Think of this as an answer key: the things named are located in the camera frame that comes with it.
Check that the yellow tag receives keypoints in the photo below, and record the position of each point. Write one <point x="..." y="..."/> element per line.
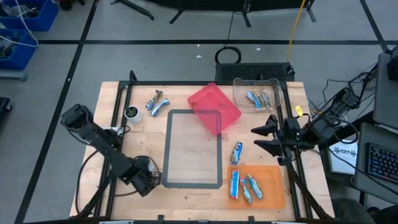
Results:
<point x="298" y="111"/>

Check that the blue and red granola bar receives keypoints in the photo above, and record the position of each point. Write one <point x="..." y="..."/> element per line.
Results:
<point x="234" y="185"/>
<point x="255" y="186"/>
<point x="245" y="191"/>

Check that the person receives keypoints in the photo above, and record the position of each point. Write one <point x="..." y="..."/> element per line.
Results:
<point x="351" y="213"/>

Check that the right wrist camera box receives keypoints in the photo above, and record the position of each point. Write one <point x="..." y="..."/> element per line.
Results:
<point x="292" y="126"/>

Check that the black partition panel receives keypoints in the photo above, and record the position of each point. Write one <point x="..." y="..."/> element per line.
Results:
<point x="276" y="3"/>
<point x="214" y="3"/>

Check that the clear plastic tray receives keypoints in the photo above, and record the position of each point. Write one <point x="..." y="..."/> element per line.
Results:
<point x="242" y="84"/>

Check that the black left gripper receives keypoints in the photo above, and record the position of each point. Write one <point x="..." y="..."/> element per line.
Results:
<point x="144" y="185"/>

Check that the orange plastic tray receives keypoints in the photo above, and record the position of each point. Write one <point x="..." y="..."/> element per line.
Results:
<point x="273" y="186"/>

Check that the blue snack packets top left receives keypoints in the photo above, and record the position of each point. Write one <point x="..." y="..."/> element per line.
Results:
<point x="154" y="100"/>

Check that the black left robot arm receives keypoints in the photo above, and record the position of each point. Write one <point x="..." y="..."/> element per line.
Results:
<point x="90" y="130"/>

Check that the small plant in white pot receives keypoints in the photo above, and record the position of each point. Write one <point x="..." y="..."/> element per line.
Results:
<point x="133" y="115"/>

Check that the blue storage bin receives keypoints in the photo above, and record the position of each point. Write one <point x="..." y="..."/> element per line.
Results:
<point x="28" y="56"/>
<point x="46" y="18"/>

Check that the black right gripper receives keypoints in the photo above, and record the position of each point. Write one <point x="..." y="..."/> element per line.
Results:
<point x="295" y="143"/>

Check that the black computer keyboard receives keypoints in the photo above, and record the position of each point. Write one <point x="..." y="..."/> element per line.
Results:
<point x="384" y="163"/>

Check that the pink plastic tray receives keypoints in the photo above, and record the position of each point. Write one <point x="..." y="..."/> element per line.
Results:
<point x="214" y="105"/>

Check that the grey desk with keyboard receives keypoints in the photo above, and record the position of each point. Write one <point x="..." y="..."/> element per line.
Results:
<point x="360" y="137"/>

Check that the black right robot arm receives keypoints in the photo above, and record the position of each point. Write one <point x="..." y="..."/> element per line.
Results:
<point x="326" y="126"/>

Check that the white printed pad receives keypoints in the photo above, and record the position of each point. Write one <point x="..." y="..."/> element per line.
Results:
<point x="342" y="161"/>

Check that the black perforated computer case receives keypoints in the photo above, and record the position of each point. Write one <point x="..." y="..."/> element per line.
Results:
<point x="248" y="72"/>

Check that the clear mat with black border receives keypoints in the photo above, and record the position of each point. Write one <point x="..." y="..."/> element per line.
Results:
<point x="192" y="149"/>

